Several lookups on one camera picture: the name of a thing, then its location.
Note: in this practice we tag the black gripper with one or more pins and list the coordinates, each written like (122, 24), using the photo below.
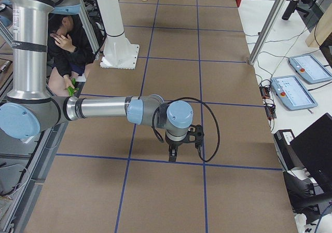
(174, 143)

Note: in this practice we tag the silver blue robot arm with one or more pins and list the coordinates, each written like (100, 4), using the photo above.
(30, 109)

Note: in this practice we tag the small electronics board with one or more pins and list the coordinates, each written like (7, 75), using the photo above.
(268, 102)

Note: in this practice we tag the green handheld object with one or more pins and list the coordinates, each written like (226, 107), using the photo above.
(72, 89)

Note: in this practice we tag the black computer box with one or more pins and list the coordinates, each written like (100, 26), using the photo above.
(285, 152)

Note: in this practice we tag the near teach pendant tablet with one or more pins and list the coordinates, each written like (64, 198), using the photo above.
(292, 93)

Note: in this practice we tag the teach pendant tablet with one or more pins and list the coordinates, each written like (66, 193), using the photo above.
(310, 69)
(292, 93)

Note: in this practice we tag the black laptop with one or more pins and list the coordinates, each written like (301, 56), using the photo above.
(313, 148)

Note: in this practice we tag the seated person in black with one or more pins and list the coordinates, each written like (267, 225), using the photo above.
(70, 51)

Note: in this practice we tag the far teach pendant tablet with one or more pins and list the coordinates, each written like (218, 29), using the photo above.
(310, 69)

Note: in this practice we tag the black water bottle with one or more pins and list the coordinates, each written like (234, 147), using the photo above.
(290, 9)

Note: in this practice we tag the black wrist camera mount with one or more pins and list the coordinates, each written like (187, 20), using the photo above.
(195, 134)

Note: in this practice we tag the white camera stand pedestal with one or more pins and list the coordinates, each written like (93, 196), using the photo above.
(118, 52)

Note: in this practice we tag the aluminium frame post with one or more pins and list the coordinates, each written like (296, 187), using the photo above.
(266, 29)

